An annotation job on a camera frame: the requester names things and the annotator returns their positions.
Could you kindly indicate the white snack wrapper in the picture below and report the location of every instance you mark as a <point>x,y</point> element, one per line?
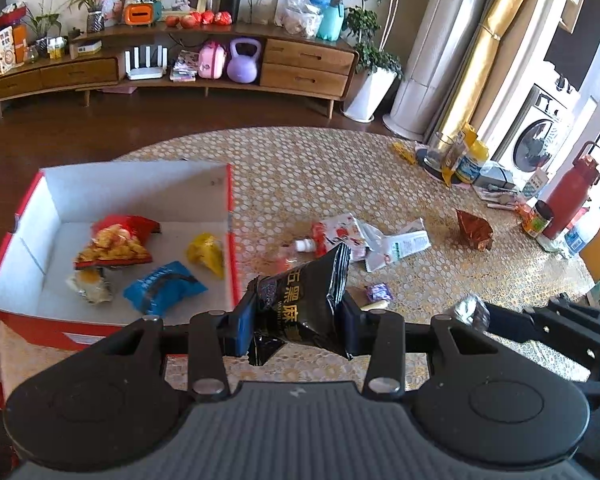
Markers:
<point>387,249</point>

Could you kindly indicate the red water bottle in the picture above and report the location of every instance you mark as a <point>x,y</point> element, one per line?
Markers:
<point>571,191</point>

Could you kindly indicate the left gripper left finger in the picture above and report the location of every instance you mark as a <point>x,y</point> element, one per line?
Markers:
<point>211,336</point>

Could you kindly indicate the glass cup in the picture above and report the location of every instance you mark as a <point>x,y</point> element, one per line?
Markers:
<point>438,146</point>

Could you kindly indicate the silver foil candy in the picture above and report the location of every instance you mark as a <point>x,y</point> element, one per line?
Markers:
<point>472,311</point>

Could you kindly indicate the yellow snack packet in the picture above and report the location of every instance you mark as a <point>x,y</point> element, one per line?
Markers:
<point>205,249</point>

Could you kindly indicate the orange radio box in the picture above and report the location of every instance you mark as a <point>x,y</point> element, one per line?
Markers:
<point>139,14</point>

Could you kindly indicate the grey box on table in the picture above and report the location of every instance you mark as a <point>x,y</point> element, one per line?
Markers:
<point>494,175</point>

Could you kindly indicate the black sesame snack bag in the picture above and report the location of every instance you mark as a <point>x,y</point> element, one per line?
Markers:
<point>301,306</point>

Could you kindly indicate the red cardboard box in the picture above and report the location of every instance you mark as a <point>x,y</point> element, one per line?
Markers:
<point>53,224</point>

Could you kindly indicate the clear plastic bag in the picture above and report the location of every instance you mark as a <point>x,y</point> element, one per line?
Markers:
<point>301,18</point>

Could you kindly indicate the small purple candy packet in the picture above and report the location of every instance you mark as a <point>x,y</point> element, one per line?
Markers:
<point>378,292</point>

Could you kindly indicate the red apples row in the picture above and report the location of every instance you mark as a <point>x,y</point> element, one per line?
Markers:
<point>196,19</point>

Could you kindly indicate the purple kettlebell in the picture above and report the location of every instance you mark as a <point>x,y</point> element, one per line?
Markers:
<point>242,68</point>

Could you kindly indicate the wooden tv cabinet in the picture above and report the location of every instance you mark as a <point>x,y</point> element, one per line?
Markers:
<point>288,64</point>

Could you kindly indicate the dark red foil bag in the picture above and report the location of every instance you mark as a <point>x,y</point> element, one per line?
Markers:
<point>476,231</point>

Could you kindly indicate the small yellow wrapper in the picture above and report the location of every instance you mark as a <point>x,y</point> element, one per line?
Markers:
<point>404,152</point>

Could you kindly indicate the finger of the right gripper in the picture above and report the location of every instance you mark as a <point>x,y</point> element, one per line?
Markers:
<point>506,323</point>

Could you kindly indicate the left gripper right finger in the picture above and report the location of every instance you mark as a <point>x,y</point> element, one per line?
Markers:
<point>379,334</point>

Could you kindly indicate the white red drink pouch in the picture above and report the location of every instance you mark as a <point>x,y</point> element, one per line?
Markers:
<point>329,233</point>

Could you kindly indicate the teal water jug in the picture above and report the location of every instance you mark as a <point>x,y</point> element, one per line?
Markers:
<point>332,19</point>

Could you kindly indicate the sausage stick snack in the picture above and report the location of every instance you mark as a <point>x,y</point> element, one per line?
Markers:
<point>377,305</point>

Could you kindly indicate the stack of booklets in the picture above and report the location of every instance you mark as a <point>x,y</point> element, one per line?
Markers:
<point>185,67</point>

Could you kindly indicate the clear orange jelly packet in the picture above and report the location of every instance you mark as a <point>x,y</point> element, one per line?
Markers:
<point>285,258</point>

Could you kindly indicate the gold curtain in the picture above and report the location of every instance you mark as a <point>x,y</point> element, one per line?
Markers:
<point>471,79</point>

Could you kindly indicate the white standing air conditioner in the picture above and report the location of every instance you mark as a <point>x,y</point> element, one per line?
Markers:
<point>439,48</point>

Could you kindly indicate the washing machine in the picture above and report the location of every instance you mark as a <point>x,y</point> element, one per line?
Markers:
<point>538,131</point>

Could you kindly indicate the clear plastic water bottle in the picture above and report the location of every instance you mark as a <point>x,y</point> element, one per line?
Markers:
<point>582,233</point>

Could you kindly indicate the red chips bag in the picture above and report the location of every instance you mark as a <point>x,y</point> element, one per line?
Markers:
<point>118,240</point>

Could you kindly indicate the white router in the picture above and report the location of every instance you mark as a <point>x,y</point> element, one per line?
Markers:
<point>145,63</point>

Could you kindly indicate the blue snack bag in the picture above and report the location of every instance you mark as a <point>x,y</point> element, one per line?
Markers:
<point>162,289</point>

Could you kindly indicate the potted green tree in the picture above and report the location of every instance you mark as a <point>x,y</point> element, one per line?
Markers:
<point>369,25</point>

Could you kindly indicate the green orange pastry packet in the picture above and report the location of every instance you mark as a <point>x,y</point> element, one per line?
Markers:
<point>91,285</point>

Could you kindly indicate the yellow lid wipes canister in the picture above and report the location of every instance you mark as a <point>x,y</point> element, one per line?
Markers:
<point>471,163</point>

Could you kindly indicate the yellow sachet in cup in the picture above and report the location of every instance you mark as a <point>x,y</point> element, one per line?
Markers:
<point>462,143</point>

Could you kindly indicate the dark lid jar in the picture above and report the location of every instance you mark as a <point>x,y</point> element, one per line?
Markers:
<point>539,218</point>

